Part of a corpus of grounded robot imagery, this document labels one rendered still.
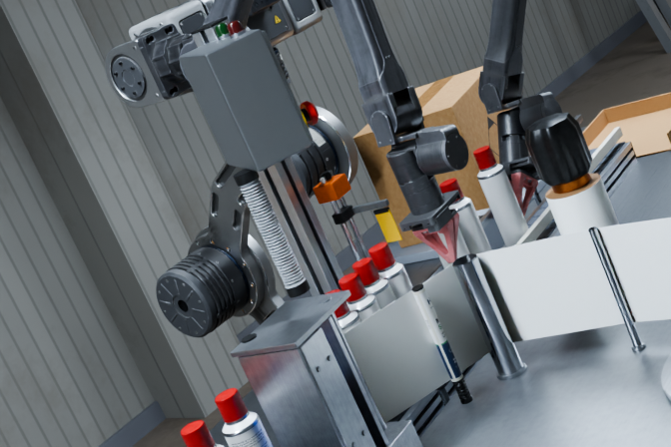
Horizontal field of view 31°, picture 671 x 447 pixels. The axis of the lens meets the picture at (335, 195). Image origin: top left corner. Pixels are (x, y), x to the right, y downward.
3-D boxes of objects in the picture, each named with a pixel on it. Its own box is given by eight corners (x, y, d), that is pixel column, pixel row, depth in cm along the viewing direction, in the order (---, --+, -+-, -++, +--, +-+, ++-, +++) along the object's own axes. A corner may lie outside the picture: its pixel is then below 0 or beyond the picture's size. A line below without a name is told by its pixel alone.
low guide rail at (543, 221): (392, 413, 178) (387, 401, 178) (386, 413, 179) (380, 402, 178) (623, 134, 260) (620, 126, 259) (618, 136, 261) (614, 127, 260)
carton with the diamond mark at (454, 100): (499, 223, 253) (450, 106, 247) (400, 248, 265) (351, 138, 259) (535, 170, 279) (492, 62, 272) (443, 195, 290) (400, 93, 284)
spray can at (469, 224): (497, 290, 210) (453, 185, 205) (472, 294, 213) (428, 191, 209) (509, 276, 214) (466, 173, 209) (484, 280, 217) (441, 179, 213)
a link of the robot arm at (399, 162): (396, 138, 193) (376, 153, 189) (429, 130, 188) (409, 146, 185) (413, 177, 195) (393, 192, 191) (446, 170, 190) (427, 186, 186)
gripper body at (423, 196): (463, 200, 194) (445, 158, 193) (435, 227, 187) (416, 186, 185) (430, 207, 198) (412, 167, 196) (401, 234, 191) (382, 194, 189)
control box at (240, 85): (259, 173, 178) (204, 54, 174) (227, 166, 194) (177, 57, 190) (318, 143, 181) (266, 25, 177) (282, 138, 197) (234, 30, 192)
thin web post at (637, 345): (643, 350, 167) (596, 229, 163) (630, 352, 168) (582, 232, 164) (647, 343, 168) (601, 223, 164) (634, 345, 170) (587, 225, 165)
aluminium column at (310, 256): (378, 393, 203) (211, 24, 188) (357, 395, 206) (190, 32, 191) (390, 378, 207) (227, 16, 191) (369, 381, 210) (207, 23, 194)
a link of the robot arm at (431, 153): (401, 101, 194) (367, 113, 188) (457, 86, 186) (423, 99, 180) (422, 173, 195) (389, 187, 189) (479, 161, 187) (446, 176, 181)
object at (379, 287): (418, 383, 188) (366, 266, 183) (391, 386, 191) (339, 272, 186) (432, 365, 192) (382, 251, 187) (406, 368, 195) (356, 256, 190)
